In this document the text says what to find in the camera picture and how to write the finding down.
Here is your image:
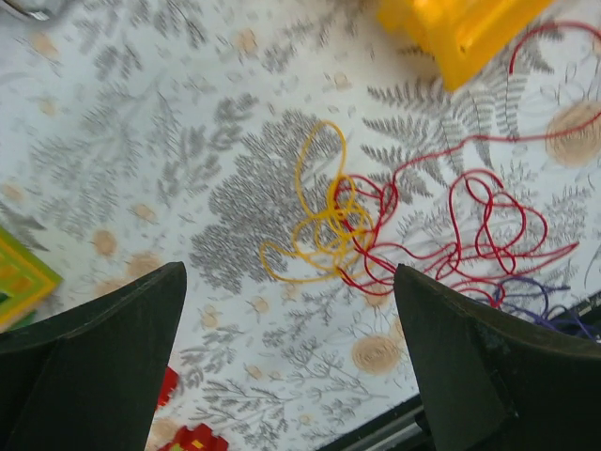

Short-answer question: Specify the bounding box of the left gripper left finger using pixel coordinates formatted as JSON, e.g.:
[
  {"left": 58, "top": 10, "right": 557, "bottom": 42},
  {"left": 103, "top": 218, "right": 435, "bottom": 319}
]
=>
[{"left": 1, "top": 262, "right": 187, "bottom": 451}]

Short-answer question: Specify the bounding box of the yellow plastic bin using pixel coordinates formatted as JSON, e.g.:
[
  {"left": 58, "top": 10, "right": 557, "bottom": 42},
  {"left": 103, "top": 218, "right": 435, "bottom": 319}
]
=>
[{"left": 378, "top": 0, "right": 551, "bottom": 91}]

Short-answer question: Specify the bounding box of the yellow green blue brick stack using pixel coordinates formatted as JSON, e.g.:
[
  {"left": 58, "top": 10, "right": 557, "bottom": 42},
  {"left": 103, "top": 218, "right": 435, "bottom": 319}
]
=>
[{"left": 1, "top": 228, "right": 62, "bottom": 332}]

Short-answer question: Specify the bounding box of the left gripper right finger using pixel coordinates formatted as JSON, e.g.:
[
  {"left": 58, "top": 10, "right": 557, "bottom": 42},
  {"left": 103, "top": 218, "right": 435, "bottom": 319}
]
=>
[{"left": 393, "top": 265, "right": 600, "bottom": 450}]

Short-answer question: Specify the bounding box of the purple cable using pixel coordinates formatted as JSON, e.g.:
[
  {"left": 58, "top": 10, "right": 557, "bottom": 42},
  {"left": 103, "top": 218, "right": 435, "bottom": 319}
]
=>
[{"left": 473, "top": 275, "right": 601, "bottom": 339}]

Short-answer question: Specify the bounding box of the red white toy brick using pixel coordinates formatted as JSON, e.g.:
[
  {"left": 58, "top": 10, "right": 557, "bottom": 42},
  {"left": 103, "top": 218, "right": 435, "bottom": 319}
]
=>
[{"left": 154, "top": 365, "right": 231, "bottom": 451}]

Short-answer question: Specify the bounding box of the floral table mat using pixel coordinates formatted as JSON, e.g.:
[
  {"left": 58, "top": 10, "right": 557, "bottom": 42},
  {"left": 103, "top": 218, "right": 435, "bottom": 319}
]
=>
[{"left": 1, "top": 1, "right": 600, "bottom": 450}]

